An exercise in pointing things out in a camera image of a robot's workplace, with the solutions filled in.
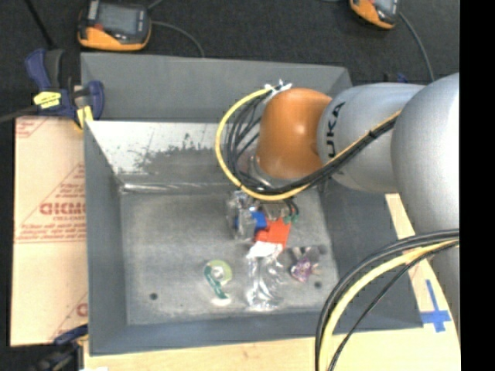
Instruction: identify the clear spray bottle orange head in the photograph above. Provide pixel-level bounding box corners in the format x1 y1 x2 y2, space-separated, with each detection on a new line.
244 210 292 311

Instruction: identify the brown cardboard board red print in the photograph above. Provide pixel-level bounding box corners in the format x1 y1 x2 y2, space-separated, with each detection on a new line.
9 114 90 347

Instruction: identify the green and white ring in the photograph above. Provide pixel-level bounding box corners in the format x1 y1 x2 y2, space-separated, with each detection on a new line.
203 259 234 307

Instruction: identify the grey metal bin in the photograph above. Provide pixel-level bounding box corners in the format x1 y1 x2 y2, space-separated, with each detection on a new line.
80 52 425 356

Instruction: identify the purple small toy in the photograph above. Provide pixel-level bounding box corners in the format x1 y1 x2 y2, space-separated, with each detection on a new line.
289 254 322 284

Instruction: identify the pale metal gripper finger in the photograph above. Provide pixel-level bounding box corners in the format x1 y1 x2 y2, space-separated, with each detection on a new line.
226 189 253 213
233 210 257 241

